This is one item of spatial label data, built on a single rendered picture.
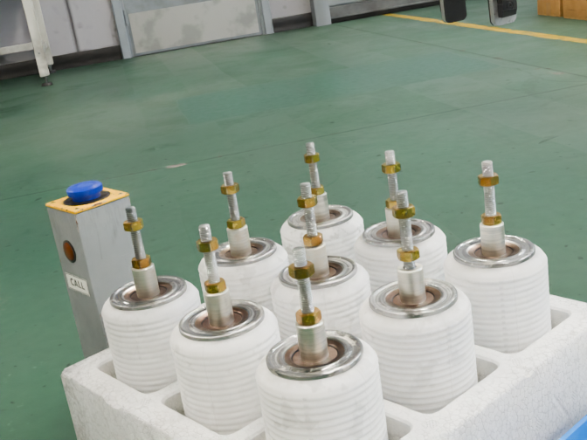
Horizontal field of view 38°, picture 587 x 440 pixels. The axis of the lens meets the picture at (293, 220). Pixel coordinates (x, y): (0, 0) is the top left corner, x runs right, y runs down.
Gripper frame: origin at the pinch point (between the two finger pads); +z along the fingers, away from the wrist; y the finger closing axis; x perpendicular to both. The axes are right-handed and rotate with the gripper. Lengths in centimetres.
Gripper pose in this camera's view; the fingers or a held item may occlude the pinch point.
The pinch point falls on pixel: (476, 7)
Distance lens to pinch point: 75.6
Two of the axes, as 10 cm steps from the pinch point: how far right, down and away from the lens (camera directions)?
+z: 1.8, 9.3, 3.3
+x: -8.9, 2.9, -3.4
